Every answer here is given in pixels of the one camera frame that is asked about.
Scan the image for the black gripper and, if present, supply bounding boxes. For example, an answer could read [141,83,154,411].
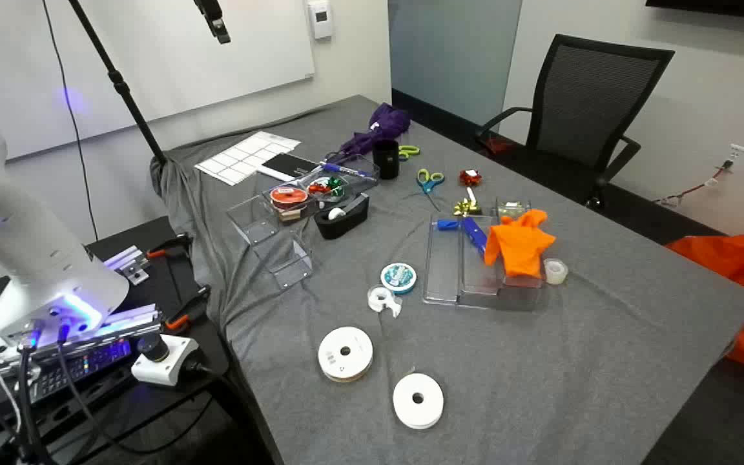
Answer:
[191,0,231,46]

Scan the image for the clear square plastic container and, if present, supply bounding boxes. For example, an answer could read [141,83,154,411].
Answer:
[261,239,318,293]
[226,194,283,249]

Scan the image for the grey robot base box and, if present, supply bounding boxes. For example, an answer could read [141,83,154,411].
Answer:
[0,303,164,408]

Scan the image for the black tripod pole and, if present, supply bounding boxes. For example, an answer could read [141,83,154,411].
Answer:
[63,0,169,168]

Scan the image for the white gridded paper sheet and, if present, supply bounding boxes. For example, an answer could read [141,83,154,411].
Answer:
[194,130,301,190]

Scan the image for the orange round bowl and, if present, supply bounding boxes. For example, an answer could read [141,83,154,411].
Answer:
[265,185,313,225]

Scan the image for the purple toy object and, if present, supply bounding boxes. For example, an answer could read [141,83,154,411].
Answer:
[324,102,413,168]

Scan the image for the blue pen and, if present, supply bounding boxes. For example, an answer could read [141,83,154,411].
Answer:
[318,156,378,185]

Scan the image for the green red small toy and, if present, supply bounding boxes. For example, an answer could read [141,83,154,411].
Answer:
[304,173,350,207]

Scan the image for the black cup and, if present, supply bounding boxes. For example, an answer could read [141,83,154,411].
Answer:
[372,137,402,185]

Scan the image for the black plastic tray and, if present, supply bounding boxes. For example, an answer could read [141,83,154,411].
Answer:
[313,191,372,243]

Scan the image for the frosted glass door panel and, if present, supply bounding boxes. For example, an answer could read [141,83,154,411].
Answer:
[386,0,526,130]

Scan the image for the silver metal clamp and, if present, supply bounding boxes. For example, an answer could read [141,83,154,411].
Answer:
[101,243,151,291]

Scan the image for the yellow green small toy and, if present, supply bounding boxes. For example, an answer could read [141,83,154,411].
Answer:
[452,187,484,221]

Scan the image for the teal round mint tin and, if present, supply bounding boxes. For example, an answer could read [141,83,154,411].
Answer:
[376,261,420,297]

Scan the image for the blue plastic object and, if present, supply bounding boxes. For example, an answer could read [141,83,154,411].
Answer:
[433,216,487,256]

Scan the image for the clear long plastic tray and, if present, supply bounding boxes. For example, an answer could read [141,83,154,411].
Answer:
[424,221,465,310]

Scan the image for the white adapter with black knob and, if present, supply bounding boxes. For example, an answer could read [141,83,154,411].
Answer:
[129,328,202,390]

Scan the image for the small clear jar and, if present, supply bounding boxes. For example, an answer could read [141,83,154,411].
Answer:
[492,198,528,222]

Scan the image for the white tape roll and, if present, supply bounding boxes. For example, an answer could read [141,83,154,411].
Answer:
[315,323,376,385]
[389,369,447,435]

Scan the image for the orange cloth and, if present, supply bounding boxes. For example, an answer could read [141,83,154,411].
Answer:
[481,207,558,281]

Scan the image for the clear rectangular plastic box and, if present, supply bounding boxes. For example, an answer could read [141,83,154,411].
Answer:
[460,217,546,315]

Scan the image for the black mesh office chair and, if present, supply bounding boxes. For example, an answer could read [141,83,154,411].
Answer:
[471,32,676,213]

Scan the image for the small white cup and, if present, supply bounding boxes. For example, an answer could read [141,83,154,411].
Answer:
[543,256,571,287]

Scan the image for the grey tablecloth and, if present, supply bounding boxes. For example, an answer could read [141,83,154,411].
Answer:
[147,94,744,465]

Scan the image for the white wall thermostat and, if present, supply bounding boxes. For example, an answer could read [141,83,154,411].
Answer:
[304,0,335,43]

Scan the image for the green handled scissors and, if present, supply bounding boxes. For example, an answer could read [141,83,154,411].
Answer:
[413,167,448,213]

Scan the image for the orange handled tool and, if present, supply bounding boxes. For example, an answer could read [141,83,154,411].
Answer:
[159,287,212,337]

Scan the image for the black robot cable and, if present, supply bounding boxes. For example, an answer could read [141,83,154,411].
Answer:
[0,340,76,465]

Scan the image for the black wall cable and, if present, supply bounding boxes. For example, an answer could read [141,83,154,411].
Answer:
[652,157,735,213]

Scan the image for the black wall monitor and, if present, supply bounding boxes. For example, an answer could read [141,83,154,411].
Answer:
[643,0,744,23]

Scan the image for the white wall outlet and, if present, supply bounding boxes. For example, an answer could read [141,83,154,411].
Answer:
[723,139,744,173]

